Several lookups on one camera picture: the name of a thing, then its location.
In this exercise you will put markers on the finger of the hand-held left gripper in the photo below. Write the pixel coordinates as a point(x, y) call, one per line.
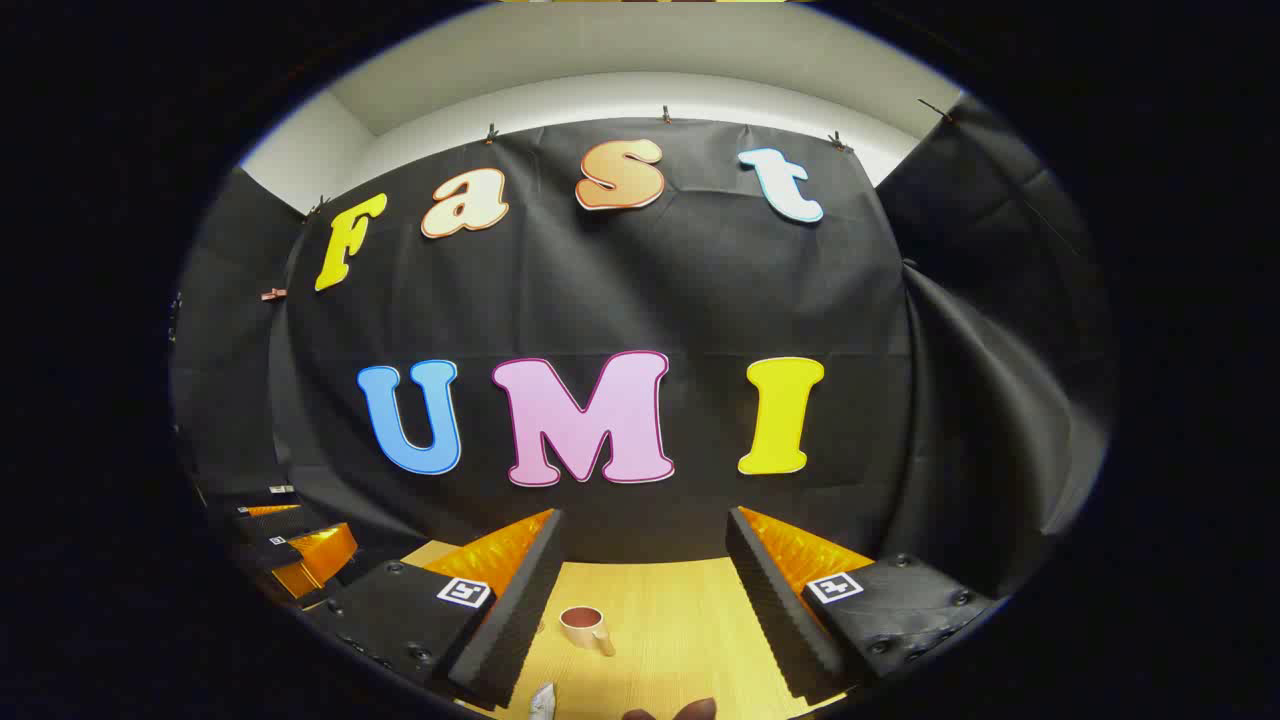
point(262, 495)
point(318, 560)

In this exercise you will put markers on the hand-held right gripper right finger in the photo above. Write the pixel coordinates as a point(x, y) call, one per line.
point(775, 620)

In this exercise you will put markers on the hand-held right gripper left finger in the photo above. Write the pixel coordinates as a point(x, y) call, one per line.
point(520, 620)

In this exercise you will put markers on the beige cup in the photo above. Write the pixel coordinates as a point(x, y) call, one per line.
point(580, 628)

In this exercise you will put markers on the white toothpaste tube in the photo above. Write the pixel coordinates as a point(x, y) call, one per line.
point(542, 703)

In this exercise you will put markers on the wooden desktop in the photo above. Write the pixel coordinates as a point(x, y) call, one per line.
point(680, 620)

